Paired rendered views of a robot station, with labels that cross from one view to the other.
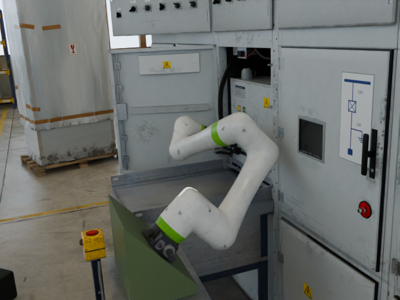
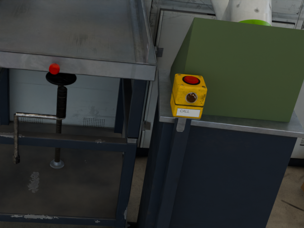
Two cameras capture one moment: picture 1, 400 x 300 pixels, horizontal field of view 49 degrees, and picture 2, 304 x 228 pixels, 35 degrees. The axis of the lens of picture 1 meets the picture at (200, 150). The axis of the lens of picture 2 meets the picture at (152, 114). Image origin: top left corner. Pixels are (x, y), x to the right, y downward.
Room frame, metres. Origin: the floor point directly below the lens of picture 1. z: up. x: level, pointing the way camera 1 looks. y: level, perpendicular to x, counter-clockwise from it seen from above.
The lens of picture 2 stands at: (1.48, 1.63, 1.49)
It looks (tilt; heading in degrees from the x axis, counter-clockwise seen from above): 31 degrees down; 281
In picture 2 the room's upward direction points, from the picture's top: 9 degrees clockwise
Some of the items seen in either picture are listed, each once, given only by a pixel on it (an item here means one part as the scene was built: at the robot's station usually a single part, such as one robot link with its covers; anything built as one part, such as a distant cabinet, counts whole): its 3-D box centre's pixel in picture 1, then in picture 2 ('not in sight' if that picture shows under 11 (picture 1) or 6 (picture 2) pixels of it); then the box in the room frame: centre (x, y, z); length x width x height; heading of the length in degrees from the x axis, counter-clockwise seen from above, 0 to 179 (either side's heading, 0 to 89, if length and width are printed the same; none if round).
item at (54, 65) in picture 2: not in sight; (54, 67); (2.03, 0.42, 0.82); 0.04 x 0.03 x 0.03; 110
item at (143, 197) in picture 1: (186, 197); (64, 22); (2.16, 0.08, 0.82); 0.68 x 0.62 x 0.06; 110
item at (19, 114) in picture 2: not in sight; (39, 126); (2.07, 0.43, 0.60); 0.17 x 0.03 x 0.30; 20
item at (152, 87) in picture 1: (167, 110); not in sight; (2.61, 0.18, 1.21); 0.63 x 0.07 x 0.74; 91
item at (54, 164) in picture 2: not in sight; (57, 162); (2.16, 0.08, 0.18); 0.06 x 0.06 x 0.02
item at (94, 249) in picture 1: (93, 244); (187, 96); (1.62, 0.45, 0.85); 0.08 x 0.08 x 0.10; 20
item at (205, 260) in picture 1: (190, 260); (59, 107); (2.16, 0.08, 0.46); 0.64 x 0.58 x 0.66; 110
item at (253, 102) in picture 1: (250, 128); not in sight; (2.29, -0.27, 1.15); 0.48 x 0.01 x 0.48; 20
